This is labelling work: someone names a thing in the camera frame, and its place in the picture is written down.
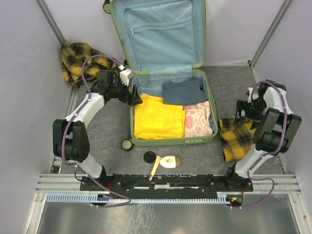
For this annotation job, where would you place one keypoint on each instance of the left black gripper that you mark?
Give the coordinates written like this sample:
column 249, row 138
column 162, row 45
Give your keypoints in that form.
column 134, row 99

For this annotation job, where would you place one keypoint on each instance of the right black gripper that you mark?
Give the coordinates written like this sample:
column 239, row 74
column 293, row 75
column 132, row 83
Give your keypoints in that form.
column 243, row 105

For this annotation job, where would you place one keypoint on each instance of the yellow plaid shirt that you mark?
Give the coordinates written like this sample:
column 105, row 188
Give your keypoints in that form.
column 79, row 59
column 236, row 137

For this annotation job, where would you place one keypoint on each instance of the yellow garment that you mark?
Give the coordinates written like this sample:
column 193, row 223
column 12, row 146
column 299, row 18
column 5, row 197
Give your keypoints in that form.
column 155, row 120

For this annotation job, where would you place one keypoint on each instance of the cream pink-print cloth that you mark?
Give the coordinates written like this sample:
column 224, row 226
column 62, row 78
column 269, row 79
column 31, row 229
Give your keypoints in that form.
column 196, row 122

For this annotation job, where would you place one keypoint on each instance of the blue-grey garment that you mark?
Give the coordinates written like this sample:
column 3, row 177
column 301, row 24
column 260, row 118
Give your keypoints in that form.
column 188, row 92

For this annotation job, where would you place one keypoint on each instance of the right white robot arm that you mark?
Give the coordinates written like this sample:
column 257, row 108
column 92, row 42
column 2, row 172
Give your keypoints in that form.
column 275, row 127

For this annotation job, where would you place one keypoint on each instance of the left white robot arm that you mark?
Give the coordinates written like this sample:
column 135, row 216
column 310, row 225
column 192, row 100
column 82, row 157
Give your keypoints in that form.
column 70, row 138

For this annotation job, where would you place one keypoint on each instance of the black round compact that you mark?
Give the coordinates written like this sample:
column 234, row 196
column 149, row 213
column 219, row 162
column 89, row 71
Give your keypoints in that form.
column 149, row 157

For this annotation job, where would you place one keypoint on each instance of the green suitcase blue lining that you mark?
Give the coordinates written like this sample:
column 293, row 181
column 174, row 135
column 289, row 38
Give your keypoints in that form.
column 163, row 40

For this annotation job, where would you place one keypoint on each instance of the gold cosmetic tube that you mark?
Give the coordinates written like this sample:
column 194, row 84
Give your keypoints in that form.
column 155, row 166

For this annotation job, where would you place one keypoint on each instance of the white sunscreen bottle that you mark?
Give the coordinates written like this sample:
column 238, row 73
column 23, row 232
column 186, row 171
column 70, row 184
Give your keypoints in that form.
column 170, row 162

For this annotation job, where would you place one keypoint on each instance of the crumpled yellow plaid shirt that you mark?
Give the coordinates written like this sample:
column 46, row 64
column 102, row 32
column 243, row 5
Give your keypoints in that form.
column 79, row 59

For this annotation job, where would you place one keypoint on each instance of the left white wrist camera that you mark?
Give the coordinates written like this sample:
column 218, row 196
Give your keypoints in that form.
column 125, row 75

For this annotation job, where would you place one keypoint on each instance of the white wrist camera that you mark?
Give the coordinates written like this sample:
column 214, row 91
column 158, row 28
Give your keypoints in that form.
column 125, row 75
column 250, row 94

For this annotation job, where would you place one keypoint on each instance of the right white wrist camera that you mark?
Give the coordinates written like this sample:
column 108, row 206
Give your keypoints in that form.
column 250, row 94

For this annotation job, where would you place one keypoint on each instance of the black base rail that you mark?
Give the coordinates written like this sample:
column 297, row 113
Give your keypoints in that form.
column 164, row 187

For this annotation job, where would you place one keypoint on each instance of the right aluminium corner post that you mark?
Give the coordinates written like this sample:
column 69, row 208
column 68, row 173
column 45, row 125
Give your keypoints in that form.
column 270, row 32

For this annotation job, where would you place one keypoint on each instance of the aluminium corner post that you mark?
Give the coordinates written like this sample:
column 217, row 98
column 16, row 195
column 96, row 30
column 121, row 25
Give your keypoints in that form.
column 270, row 32
column 43, row 7

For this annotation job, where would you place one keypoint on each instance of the left aluminium corner post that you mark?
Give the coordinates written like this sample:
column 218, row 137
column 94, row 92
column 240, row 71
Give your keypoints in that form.
column 43, row 7

